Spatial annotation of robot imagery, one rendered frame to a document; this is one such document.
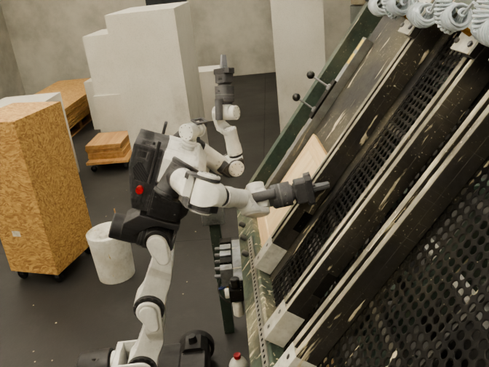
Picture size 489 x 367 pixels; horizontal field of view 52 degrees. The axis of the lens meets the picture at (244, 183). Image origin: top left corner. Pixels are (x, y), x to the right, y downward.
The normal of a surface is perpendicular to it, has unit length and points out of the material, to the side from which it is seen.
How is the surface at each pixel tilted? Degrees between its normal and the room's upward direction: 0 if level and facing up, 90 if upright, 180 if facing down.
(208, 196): 75
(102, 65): 90
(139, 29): 90
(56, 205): 90
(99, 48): 90
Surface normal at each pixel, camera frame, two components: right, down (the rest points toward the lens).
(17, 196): -0.29, 0.40
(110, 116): -0.04, 0.40
